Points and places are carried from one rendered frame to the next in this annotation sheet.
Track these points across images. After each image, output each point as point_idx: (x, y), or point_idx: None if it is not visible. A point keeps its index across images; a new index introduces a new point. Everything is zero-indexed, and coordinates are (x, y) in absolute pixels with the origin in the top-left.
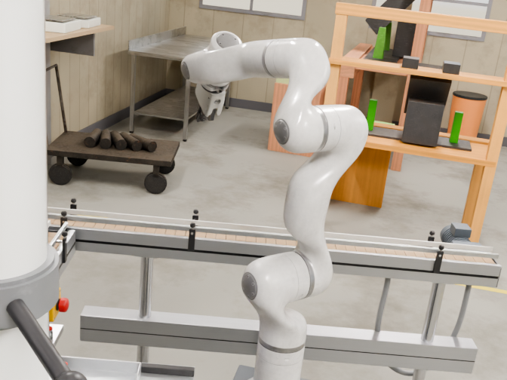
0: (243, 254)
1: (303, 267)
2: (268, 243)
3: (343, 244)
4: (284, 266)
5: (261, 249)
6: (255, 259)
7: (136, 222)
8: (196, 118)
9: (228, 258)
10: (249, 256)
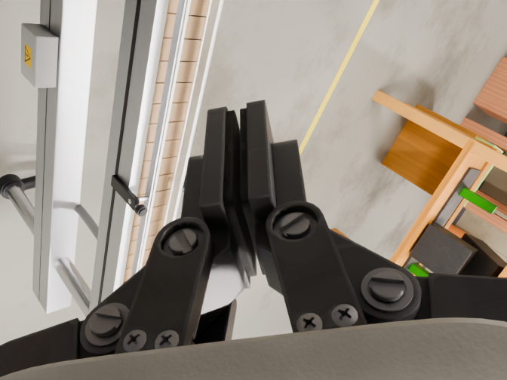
0: (133, 47)
1: None
2: (154, 108)
3: (136, 243)
4: None
5: (136, 92)
6: (124, 71)
7: None
8: (241, 112)
9: (130, 9)
10: (129, 59)
